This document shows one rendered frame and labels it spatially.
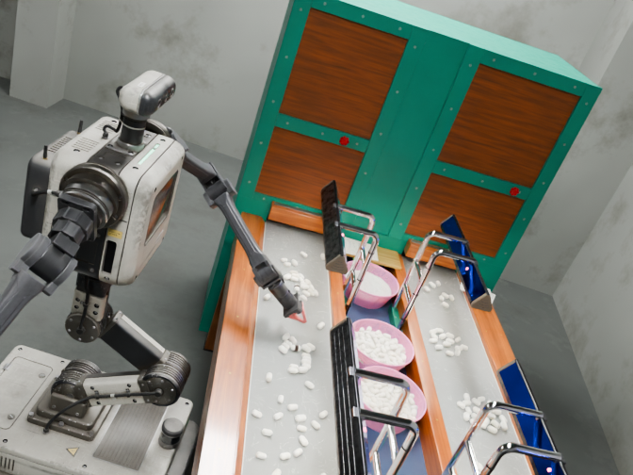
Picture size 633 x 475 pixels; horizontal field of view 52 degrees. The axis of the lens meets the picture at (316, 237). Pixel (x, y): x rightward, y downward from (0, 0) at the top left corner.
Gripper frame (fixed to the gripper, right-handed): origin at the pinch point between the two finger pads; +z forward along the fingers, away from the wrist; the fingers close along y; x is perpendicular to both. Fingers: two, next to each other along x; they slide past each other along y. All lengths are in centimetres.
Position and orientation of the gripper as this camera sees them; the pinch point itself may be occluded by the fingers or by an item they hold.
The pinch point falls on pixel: (304, 320)
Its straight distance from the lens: 243.7
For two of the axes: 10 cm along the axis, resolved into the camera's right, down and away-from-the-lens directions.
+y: -0.3, -4.9, 8.7
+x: -8.4, 4.8, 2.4
